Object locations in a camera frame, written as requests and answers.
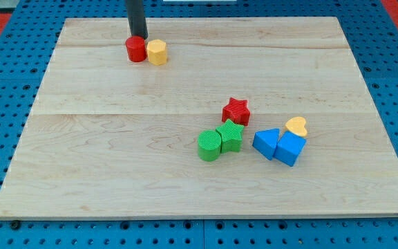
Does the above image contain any yellow hexagon block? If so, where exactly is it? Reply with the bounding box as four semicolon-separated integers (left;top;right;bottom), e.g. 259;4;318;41
146;39;167;66

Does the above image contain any green cylinder block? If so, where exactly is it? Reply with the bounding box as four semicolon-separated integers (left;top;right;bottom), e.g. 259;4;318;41
198;130;222;161

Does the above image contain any green star block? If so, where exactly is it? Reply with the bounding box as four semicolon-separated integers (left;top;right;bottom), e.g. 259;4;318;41
216;119;245;153

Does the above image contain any red star block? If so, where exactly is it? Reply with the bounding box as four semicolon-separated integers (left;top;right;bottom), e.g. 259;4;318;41
221;98;251;127

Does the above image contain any blue triangle block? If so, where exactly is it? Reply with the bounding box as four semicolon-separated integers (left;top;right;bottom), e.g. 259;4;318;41
252;128;280;160

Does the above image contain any light wooden board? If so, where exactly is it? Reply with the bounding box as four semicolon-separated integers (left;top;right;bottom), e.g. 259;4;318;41
0;17;398;221

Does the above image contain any blue cube block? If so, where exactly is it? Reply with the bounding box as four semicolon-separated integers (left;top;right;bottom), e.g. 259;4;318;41
274;131;307;167

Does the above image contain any yellow heart block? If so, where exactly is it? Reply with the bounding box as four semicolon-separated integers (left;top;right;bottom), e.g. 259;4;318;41
285;116;307;138

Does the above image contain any red cylinder block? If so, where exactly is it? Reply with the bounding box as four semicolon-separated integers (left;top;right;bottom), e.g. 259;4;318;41
125;36;147;62

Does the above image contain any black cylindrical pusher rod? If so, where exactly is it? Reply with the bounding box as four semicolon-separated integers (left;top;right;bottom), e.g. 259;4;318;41
125;0;148;39

